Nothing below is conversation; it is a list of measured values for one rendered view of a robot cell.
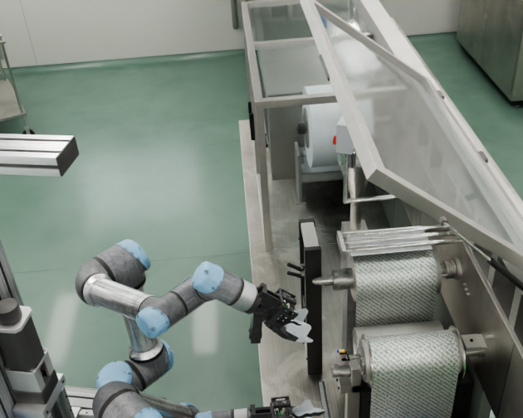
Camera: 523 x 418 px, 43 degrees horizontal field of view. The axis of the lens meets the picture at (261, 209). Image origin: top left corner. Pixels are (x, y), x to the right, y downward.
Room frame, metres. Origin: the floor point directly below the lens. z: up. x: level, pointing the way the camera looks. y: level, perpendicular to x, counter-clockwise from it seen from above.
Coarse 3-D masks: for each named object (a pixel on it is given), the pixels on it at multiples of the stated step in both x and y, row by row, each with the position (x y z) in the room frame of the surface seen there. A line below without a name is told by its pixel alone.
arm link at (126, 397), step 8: (120, 392) 1.08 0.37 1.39; (128, 392) 1.09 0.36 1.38; (136, 392) 1.10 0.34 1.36; (112, 400) 1.06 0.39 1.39; (120, 400) 1.06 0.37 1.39; (128, 400) 1.06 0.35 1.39; (136, 400) 1.06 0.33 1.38; (104, 408) 1.05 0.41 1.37; (112, 408) 1.04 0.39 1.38; (120, 408) 1.04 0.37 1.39; (128, 408) 1.03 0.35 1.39; (136, 408) 1.03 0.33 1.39; (144, 408) 1.03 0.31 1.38; (152, 408) 1.04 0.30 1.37; (104, 416) 1.03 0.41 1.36; (112, 416) 1.02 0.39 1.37; (120, 416) 1.02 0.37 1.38; (128, 416) 1.01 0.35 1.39; (136, 416) 1.01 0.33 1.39; (144, 416) 1.01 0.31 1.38; (152, 416) 1.01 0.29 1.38; (160, 416) 1.02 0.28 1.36
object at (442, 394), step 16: (432, 384) 1.19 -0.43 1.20; (448, 384) 1.19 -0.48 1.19; (384, 400) 1.19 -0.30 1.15; (400, 400) 1.19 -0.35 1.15; (416, 400) 1.19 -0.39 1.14; (432, 400) 1.19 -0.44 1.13; (448, 400) 1.20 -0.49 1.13; (384, 416) 1.19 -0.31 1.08; (400, 416) 1.19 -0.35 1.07; (416, 416) 1.19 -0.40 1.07; (432, 416) 1.19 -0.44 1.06; (448, 416) 1.20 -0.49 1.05
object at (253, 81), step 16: (272, 0) 3.38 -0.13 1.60; (288, 0) 3.37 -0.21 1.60; (368, 32) 2.83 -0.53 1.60; (256, 48) 2.79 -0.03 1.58; (256, 64) 2.56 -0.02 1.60; (256, 80) 2.39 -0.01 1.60; (256, 96) 2.25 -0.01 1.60; (288, 96) 2.23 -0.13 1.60; (304, 96) 2.22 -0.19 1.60; (320, 96) 2.21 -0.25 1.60; (256, 112) 2.21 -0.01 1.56; (256, 144) 2.79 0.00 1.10; (256, 160) 2.79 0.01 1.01
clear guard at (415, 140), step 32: (352, 32) 2.12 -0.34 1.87; (352, 64) 1.73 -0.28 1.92; (384, 64) 1.99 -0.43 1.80; (384, 96) 1.62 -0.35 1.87; (416, 96) 1.85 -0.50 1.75; (384, 128) 1.36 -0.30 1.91; (416, 128) 1.52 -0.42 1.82; (448, 128) 1.74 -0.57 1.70; (384, 160) 1.16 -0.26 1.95; (416, 160) 1.27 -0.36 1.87; (448, 160) 1.43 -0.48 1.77; (448, 192) 1.20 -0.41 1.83; (480, 192) 1.33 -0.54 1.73; (480, 224) 1.13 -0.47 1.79; (512, 224) 1.25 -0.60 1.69
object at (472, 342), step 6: (462, 336) 1.28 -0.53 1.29; (468, 336) 1.28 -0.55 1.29; (474, 336) 1.28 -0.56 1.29; (480, 336) 1.28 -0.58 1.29; (468, 342) 1.26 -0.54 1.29; (474, 342) 1.25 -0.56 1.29; (480, 342) 1.25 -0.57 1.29; (468, 348) 1.23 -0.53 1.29; (474, 348) 1.23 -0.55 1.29; (480, 348) 1.24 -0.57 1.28
